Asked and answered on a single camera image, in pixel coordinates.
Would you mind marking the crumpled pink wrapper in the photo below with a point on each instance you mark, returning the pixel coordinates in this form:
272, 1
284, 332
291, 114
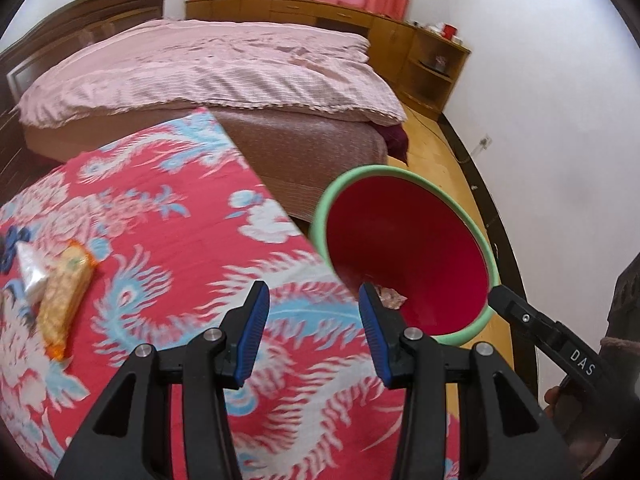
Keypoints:
392, 297

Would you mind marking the person's right hand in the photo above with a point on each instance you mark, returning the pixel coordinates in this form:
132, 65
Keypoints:
552, 400

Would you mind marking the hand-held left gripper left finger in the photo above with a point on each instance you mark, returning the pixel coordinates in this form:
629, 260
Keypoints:
250, 340

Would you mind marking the white tissue packet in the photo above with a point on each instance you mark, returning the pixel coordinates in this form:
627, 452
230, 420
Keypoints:
32, 272

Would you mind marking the bed with brown sheet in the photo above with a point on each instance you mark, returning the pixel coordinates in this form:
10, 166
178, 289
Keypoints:
325, 150

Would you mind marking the dark wooden nightstand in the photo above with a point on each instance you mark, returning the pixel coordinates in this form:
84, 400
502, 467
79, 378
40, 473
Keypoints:
7, 150

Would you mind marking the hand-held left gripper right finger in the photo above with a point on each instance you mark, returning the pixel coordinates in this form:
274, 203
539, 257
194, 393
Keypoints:
376, 340

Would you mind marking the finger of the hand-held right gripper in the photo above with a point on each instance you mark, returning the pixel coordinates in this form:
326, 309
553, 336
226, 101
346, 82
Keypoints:
525, 317

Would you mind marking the maroon cloth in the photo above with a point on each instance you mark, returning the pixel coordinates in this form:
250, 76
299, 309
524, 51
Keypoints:
395, 142

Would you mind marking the red container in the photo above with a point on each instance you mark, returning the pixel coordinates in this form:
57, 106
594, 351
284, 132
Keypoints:
450, 31

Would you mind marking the long wooden cabinet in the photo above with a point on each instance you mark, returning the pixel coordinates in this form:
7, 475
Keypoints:
280, 12

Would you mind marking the orange snack packet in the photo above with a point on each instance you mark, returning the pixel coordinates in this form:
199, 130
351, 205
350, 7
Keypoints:
62, 295

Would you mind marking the red bin with green rim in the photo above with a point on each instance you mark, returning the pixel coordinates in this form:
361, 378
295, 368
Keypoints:
410, 240

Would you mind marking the red printed tablecloth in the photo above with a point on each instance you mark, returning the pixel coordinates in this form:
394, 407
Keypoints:
165, 270

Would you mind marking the wooden corner shelf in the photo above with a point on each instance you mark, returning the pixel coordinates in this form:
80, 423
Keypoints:
435, 85

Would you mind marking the pink blanket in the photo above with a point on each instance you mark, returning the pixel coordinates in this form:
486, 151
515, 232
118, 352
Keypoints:
210, 65

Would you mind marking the dark wooden headboard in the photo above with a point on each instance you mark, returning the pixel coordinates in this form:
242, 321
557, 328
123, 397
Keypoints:
75, 20

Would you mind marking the wall socket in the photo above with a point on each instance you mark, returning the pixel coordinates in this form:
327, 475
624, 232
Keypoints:
485, 142

